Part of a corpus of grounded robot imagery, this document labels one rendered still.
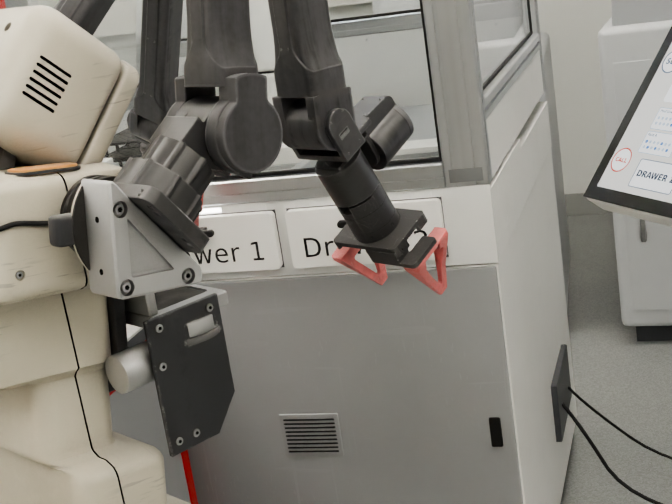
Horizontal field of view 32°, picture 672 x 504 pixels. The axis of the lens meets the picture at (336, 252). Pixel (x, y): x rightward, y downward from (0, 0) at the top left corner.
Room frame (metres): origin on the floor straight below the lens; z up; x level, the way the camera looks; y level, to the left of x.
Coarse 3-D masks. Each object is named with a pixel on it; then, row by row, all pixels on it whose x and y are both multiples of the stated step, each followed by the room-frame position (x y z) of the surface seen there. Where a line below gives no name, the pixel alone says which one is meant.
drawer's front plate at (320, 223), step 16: (304, 208) 2.10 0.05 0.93; (320, 208) 2.08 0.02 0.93; (336, 208) 2.07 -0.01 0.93; (400, 208) 2.03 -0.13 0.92; (416, 208) 2.02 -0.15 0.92; (432, 208) 2.01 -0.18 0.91; (288, 224) 2.10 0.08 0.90; (304, 224) 2.09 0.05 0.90; (320, 224) 2.08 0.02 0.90; (336, 224) 2.07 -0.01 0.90; (432, 224) 2.01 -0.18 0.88; (320, 240) 2.08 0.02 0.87; (416, 240) 2.03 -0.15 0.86; (304, 256) 2.09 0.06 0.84; (320, 256) 2.08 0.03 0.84; (368, 256) 2.05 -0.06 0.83; (432, 256) 2.02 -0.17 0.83
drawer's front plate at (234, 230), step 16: (208, 224) 2.15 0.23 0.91; (224, 224) 2.14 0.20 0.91; (240, 224) 2.13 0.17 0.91; (256, 224) 2.12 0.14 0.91; (272, 224) 2.11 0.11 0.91; (224, 240) 2.14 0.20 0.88; (240, 240) 2.13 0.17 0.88; (256, 240) 2.12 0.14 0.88; (272, 240) 2.11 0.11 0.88; (192, 256) 2.16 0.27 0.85; (224, 256) 2.14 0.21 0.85; (240, 256) 2.13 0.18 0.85; (256, 256) 2.12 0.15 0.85; (272, 256) 2.11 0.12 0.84; (208, 272) 2.15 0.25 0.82; (224, 272) 2.14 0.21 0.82
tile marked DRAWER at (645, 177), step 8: (640, 160) 1.70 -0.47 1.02; (648, 160) 1.68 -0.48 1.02; (640, 168) 1.69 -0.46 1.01; (648, 168) 1.67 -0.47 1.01; (656, 168) 1.66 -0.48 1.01; (664, 168) 1.64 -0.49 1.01; (632, 176) 1.69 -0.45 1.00; (640, 176) 1.68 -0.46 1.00; (648, 176) 1.66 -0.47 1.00; (656, 176) 1.65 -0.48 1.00; (664, 176) 1.63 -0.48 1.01; (632, 184) 1.68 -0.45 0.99; (640, 184) 1.67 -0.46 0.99; (648, 184) 1.65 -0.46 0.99; (656, 184) 1.64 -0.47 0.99; (664, 184) 1.62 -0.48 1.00; (656, 192) 1.63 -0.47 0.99; (664, 192) 1.61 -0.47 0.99
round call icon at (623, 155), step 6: (618, 150) 1.76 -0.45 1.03; (624, 150) 1.74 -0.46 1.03; (630, 150) 1.73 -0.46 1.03; (618, 156) 1.75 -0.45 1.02; (624, 156) 1.73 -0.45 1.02; (630, 156) 1.72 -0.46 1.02; (612, 162) 1.75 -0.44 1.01; (618, 162) 1.74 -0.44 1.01; (624, 162) 1.73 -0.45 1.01; (612, 168) 1.74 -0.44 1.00; (618, 168) 1.73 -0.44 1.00; (624, 168) 1.72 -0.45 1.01
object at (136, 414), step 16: (128, 336) 2.03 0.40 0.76; (144, 336) 2.07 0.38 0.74; (112, 400) 1.94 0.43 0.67; (128, 400) 2.00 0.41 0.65; (144, 400) 2.05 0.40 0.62; (112, 416) 1.93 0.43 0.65; (128, 416) 1.99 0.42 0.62; (144, 416) 2.04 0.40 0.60; (160, 416) 2.10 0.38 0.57; (128, 432) 1.97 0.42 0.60; (144, 432) 2.03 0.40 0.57; (160, 432) 2.09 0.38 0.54; (160, 448) 2.07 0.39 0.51; (176, 464) 2.12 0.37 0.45; (176, 480) 2.11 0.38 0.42; (192, 480) 2.17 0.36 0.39; (176, 496) 2.10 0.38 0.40; (192, 496) 2.15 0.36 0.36
